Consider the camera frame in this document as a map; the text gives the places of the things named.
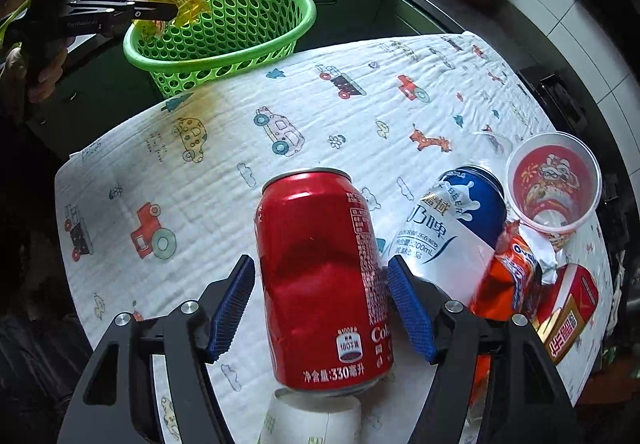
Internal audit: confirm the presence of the red printed plastic cup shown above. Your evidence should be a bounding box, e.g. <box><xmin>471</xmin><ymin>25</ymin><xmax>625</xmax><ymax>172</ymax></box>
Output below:
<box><xmin>506</xmin><ymin>131</ymin><xmax>602</xmax><ymax>250</ymax></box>

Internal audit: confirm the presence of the green plastic basket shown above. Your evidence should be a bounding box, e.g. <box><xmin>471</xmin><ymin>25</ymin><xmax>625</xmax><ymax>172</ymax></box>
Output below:
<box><xmin>122</xmin><ymin>0</ymin><xmax>317</xmax><ymax>98</ymax></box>

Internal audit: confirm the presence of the white paper cup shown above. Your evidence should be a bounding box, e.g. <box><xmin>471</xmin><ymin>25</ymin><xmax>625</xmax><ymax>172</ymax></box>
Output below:
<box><xmin>258</xmin><ymin>388</ymin><xmax>361</xmax><ymax>444</ymax></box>

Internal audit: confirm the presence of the person's left hand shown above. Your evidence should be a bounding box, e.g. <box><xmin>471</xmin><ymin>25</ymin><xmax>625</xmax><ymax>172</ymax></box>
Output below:
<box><xmin>28</xmin><ymin>37</ymin><xmax>75</xmax><ymax>103</ymax></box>

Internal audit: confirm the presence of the white cartoon print tablecloth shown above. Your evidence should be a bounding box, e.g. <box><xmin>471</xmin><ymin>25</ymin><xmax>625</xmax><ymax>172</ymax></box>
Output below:
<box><xmin>53</xmin><ymin>30</ymin><xmax>614</xmax><ymax>444</ymax></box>

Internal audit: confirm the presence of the orange Ovaltine snack bag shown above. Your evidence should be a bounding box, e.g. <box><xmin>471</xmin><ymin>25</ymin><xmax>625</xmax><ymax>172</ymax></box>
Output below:
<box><xmin>466</xmin><ymin>221</ymin><xmax>559</xmax><ymax>405</ymax></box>

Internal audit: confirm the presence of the blue white milk can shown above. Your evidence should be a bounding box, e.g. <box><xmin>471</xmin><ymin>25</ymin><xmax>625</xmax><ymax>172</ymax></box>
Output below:
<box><xmin>384</xmin><ymin>165</ymin><xmax>506</xmax><ymax>305</ymax></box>

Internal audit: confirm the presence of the red crushed cola can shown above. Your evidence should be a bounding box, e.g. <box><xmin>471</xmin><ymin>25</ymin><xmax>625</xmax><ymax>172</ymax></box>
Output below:
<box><xmin>255</xmin><ymin>168</ymin><xmax>394</xmax><ymax>396</ymax></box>

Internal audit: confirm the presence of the red gold drink bottle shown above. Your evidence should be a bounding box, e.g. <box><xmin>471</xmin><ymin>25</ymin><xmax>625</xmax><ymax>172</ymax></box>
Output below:
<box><xmin>533</xmin><ymin>263</ymin><xmax>599</xmax><ymax>365</ymax></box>

